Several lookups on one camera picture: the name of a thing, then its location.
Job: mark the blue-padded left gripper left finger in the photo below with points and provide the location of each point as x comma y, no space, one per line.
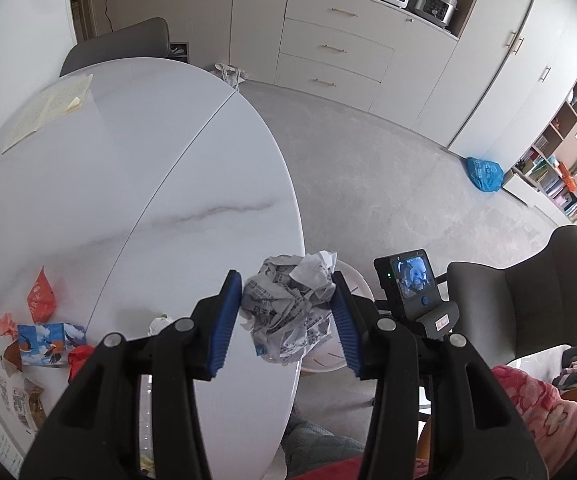
214,318

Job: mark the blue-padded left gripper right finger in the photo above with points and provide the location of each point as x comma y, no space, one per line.
356,322

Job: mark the newspaper ball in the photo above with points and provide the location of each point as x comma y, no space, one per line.
287,305

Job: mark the red snack wrapper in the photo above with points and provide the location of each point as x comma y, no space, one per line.
41,300

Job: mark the pink floral sleeve forearm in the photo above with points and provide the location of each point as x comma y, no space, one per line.
550,419

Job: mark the blue plastic bag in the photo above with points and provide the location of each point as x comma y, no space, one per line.
487,176

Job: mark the teal quilted trouser legs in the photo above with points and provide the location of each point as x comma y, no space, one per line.
308,447

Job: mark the grey chair near right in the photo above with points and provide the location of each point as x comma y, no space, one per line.
523,309

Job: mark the grey chair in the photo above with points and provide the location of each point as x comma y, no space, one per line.
147,39
523,309

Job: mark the blue cloud tissue pack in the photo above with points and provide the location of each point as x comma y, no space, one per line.
49,344

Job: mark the open bookshelf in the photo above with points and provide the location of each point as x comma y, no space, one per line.
545,175

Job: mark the white drawer cabinet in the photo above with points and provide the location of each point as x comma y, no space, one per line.
362,53

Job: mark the white canvas bag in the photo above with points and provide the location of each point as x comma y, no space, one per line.
231,75

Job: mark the open notebook with yellow note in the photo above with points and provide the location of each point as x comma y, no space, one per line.
50,104

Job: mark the silver rice cooker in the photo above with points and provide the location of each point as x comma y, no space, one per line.
438,12

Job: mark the grey chair far side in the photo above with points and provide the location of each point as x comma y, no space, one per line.
147,39

